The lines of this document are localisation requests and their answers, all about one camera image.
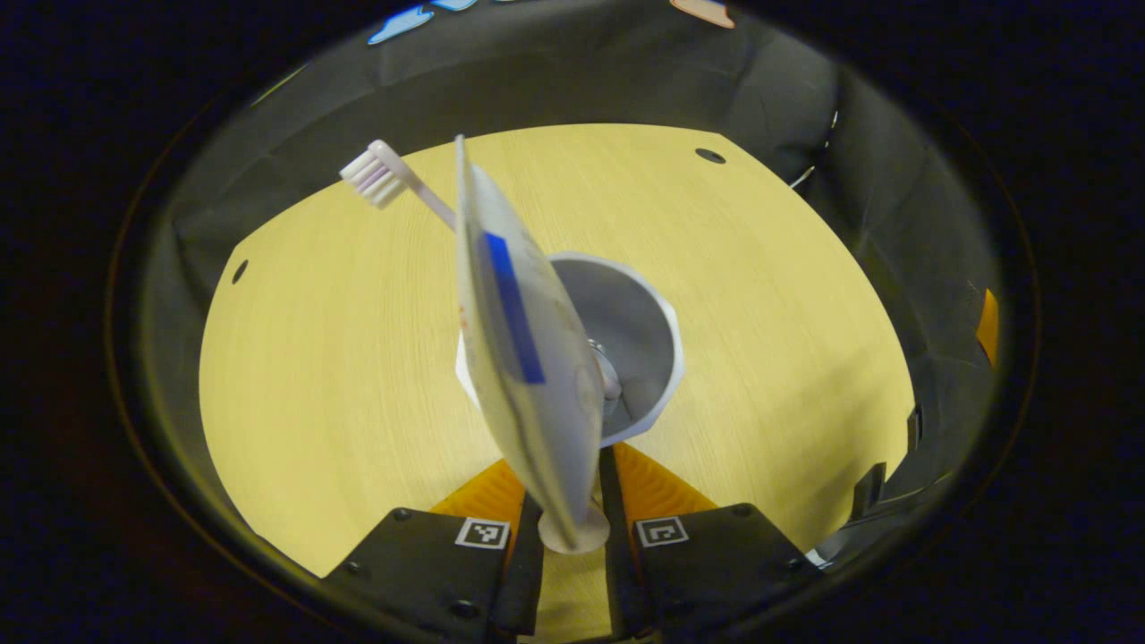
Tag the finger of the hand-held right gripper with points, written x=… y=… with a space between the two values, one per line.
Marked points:
x=988 y=326

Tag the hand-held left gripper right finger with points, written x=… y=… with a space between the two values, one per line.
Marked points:
x=707 y=563

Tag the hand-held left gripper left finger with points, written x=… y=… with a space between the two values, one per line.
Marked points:
x=420 y=572

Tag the white toothpaste tube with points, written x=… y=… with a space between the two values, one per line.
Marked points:
x=528 y=402

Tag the white toothbrush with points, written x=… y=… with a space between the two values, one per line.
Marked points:
x=380 y=174

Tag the wooden desktop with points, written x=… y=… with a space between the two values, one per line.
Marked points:
x=331 y=358

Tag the black angular frame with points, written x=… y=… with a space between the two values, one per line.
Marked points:
x=868 y=490

